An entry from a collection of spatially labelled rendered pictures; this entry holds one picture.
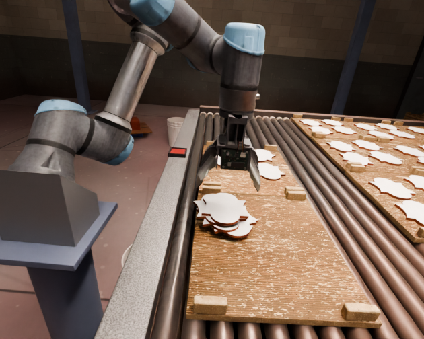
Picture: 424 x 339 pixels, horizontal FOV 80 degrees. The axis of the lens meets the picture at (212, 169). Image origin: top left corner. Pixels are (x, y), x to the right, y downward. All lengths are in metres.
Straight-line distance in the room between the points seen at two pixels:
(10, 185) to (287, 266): 0.65
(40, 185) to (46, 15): 6.46
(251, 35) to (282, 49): 5.58
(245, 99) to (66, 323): 0.86
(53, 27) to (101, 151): 6.25
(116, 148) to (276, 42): 5.43
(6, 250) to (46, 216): 0.14
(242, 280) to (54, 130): 0.58
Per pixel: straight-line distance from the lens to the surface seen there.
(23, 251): 0.81
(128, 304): 0.56
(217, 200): 0.68
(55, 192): 0.68
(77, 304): 0.97
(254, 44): 0.50
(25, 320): 1.83
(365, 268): 0.73
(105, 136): 0.82
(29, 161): 0.75
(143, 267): 0.61
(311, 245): 0.69
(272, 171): 0.99
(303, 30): 6.16
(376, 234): 0.86
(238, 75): 0.49
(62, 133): 0.78
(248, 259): 0.61
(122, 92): 0.85
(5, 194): 0.77
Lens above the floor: 1.36
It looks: 26 degrees down
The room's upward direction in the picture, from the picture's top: 4 degrees clockwise
